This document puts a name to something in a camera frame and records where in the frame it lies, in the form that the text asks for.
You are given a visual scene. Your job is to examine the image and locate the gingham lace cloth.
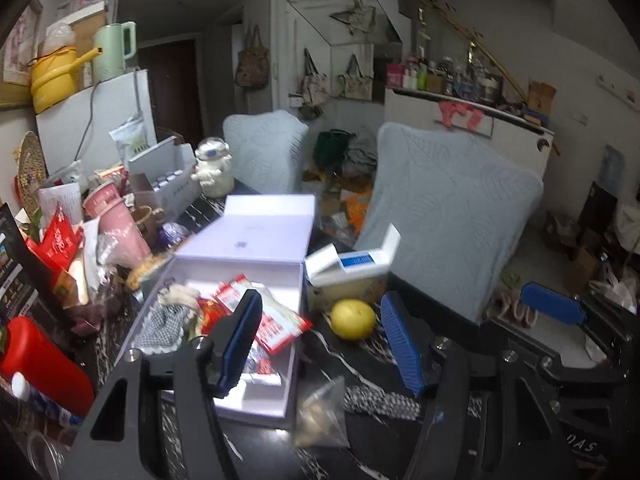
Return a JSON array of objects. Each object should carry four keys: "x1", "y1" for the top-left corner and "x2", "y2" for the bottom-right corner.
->
[{"x1": 132, "y1": 304, "x2": 193, "y2": 356}]

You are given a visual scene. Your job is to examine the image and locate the blue-white tube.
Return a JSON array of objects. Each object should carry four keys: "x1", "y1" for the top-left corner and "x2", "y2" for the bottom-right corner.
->
[{"x1": 11, "y1": 372, "x2": 83, "y2": 426}]

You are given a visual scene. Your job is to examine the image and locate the bamboo stick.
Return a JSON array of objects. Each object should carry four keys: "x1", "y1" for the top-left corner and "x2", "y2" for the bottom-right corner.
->
[{"x1": 407, "y1": 0, "x2": 562, "y2": 157}]

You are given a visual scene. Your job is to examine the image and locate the lavender gift box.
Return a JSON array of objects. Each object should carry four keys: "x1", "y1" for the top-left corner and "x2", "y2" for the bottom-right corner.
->
[{"x1": 114, "y1": 194, "x2": 317, "y2": 431}]

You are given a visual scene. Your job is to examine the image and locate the woven fan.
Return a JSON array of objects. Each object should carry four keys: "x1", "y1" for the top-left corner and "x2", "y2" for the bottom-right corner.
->
[{"x1": 12, "y1": 131, "x2": 48, "y2": 216}]

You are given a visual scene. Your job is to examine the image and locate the purple snack packet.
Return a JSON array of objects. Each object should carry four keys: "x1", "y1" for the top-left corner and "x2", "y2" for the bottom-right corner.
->
[{"x1": 242, "y1": 345, "x2": 281, "y2": 377}]

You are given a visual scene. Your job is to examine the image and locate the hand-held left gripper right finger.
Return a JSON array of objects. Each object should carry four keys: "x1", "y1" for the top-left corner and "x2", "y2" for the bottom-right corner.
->
[{"x1": 381, "y1": 291, "x2": 572, "y2": 480}]

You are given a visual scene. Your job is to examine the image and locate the white box of small bottles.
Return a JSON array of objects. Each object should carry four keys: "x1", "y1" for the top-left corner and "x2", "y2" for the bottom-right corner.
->
[{"x1": 127, "y1": 135, "x2": 201, "y2": 211}]

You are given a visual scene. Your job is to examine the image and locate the row of bottles and jars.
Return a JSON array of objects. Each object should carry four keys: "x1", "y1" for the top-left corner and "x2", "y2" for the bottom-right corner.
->
[{"x1": 385, "y1": 50, "x2": 506, "y2": 103}]

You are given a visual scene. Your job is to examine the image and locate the yellow lemon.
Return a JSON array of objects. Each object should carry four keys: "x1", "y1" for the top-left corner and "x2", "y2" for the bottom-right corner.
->
[{"x1": 330, "y1": 299, "x2": 377, "y2": 342}]

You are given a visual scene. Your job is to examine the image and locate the red canister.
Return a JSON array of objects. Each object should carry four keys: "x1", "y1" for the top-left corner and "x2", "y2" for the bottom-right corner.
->
[{"x1": 0, "y1": 316, "x2": 96, "y2": 418}]

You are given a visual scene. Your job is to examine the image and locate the white cabinet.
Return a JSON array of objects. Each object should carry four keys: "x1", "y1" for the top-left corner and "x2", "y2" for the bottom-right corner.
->
[{"x1": 384, "y1": 86, "x2": 556, "y2": 177}]

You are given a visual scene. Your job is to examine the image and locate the star wall decoration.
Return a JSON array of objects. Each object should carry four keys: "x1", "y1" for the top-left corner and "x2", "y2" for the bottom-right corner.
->
[{"x1": 330, "y1": 0, "x2": 377, "y2": 36}]

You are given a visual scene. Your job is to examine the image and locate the light blue covered chair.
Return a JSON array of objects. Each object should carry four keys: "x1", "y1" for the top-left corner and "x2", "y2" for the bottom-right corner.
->
[
  {"x1": 222, "y1": 109, "x2": 310, "y2": 195},
  {"x1": 354, "y1": 121, "x2": 545, "y2": 323}
]

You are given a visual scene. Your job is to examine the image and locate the open cardboard box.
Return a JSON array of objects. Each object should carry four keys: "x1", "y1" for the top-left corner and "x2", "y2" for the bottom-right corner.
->
[{"x1": 527, "y1": 79, "x2": 557, "y2": 116}]

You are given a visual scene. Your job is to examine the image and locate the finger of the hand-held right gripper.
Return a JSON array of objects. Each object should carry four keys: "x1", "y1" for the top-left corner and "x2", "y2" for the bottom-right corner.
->
[
  {"x1": 520, "y1": 282, "x2": 640, "y2": 357},
  {"x1": 538, "y1": 355, "x2": 632, "y2": 387}
]

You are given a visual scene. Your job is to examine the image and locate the brown mug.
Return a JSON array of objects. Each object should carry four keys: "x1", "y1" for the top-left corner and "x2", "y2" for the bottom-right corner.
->
[{"x1": 131, "y1": 205, "x2": 166, "y2": 233}]

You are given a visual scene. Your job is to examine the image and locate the white round pastry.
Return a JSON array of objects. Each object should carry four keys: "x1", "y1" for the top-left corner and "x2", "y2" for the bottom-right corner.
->
[{"x1": 159, "y1": 284, "x2": 203, "y2": 311}]

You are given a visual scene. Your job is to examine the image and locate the cardboard box with blue-white flaps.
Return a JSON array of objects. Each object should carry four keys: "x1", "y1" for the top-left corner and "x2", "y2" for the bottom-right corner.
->
[{"x1": 304, "y1": 224, "x2": 402, "y2": 311}]

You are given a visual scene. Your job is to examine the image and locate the brown patterned handbag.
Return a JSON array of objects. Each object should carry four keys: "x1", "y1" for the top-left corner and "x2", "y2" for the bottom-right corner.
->
[{"x1": 235, "y1": 25, "x2": 272, "y2": 92}]

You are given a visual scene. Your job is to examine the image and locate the pink cup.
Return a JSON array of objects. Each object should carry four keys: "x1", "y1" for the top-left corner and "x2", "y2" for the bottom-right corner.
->
[{"x1": 82, "y1": 182, "x2": 153, "y2": 268}]

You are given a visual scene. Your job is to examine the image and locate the beige tote bag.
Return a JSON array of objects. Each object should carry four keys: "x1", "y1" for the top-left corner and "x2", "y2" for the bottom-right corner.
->
[
  {"x1": 299, "y1": 49, "x2": 331, "y2": 107},
  {"x1": 336, "y1": 54, "x2": 373, "y2": 101}
]

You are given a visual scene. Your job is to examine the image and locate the green-white packet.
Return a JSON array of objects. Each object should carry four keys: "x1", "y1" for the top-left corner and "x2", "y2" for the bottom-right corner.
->
[{"x1": 109, "y1": 116, "x2": 151, "y2": 166}]

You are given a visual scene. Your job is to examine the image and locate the red snack bag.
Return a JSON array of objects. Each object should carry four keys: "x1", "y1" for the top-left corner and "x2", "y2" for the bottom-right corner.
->
[{"x1": 37, "y1": 202, "x2": 83, "y2": 273}]

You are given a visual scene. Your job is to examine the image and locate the pink cloth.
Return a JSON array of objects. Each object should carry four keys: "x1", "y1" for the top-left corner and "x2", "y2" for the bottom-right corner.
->
[{"x1": 437, "y1": 101, "x2": 485, "y2": 131}]

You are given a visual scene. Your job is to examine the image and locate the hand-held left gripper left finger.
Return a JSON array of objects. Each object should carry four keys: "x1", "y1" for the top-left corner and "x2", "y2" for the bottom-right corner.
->
[{"x1": 70, "y1": 289, "x2": 264, "y2": 480}]

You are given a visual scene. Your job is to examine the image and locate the pink slippers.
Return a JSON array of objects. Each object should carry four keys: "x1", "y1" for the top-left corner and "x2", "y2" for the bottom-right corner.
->
[{"x1": 485, "y1": 287, "x2": 540, "y2": 328}]

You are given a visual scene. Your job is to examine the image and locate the red snack packet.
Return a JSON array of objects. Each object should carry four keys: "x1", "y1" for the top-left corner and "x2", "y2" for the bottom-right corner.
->
[{"x1": 197, "y1": 297, "x2": 231, "y2": 336}]

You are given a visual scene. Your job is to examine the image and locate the green electric kettle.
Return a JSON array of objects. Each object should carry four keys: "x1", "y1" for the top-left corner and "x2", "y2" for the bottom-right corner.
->
[{"x1": 92, "y1": 21, "x2": 138, "y2": 83}]

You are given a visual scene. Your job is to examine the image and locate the long red-white packet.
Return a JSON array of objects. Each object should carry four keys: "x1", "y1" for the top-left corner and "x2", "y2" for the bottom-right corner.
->
[{"x1": 215, "y1": 274, "x2": 313, "y2": 356}]

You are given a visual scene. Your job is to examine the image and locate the framed picture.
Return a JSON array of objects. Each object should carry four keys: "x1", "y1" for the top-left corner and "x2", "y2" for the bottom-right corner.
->
[{"x1": 0, "y1": 0, "x2": 46, "y2": 111}]

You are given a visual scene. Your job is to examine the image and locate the dark green bag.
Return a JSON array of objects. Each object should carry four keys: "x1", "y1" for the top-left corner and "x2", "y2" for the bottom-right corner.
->
[{"x1": 314, "y1": 130, "x2": 353, "y2": 166}]

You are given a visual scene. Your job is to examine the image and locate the white fridge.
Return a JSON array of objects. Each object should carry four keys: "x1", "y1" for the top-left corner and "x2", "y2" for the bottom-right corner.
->
[{"x1": 35, "y1": 69, "x2": 157, "y2": 181}]

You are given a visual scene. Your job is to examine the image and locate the yellow pot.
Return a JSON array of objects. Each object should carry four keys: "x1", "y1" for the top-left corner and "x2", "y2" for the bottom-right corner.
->
[{"x1": 29, "y1": 45, "x2": 103, "y2": 115}]

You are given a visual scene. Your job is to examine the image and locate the white astronaut figurine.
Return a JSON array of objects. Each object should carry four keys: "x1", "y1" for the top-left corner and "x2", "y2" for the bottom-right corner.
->
[{"x1": 192, "y1": 137, "x2": 236, "y2": 198}]

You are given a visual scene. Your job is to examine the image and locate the clear bag of beige powder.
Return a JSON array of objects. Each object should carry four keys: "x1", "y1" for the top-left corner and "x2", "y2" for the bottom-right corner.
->
[{"x1": 294, "y1": 376, "x2": 351, "y2": 450}]

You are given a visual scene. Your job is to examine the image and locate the grey clothes pile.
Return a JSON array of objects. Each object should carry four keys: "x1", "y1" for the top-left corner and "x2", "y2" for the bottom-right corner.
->
[{"x1": 342, "y1": 132, "x2": 378, "y2": 176}]

